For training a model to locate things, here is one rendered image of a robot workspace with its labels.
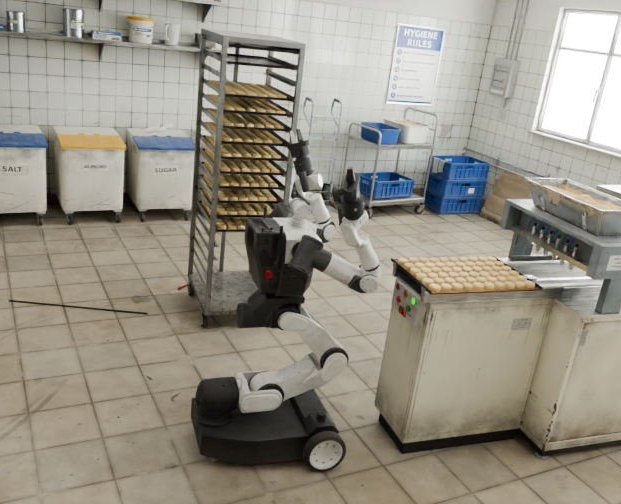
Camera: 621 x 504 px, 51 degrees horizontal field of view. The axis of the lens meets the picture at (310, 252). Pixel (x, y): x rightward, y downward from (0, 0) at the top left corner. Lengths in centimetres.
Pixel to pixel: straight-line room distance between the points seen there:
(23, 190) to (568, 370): 444
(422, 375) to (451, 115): 551
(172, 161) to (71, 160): 87
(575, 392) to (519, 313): 49
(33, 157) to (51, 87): 84
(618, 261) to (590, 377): 62
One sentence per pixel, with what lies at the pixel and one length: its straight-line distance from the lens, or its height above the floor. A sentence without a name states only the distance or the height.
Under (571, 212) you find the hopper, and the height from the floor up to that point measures 124.
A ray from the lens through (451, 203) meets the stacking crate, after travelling 763.
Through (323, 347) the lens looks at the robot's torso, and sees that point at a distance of 307.
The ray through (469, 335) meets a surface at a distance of 314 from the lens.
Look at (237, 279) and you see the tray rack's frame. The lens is 465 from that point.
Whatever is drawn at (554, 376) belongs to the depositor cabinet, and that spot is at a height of 48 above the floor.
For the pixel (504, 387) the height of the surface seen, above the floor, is 35.
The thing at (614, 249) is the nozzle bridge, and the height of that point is 116.
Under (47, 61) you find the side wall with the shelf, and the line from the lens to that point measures 639.
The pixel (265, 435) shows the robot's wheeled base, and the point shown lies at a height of 17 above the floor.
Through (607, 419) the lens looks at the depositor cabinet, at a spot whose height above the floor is 22.
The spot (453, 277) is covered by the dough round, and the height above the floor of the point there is 91.
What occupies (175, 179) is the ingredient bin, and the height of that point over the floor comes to 42.
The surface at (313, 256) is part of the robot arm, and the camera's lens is 260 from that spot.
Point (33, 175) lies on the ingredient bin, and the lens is 590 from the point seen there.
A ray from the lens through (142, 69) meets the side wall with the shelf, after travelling 652.
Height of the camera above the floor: 198
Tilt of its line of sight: 20 degrees down
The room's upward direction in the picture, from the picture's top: 7 degrees clockwise
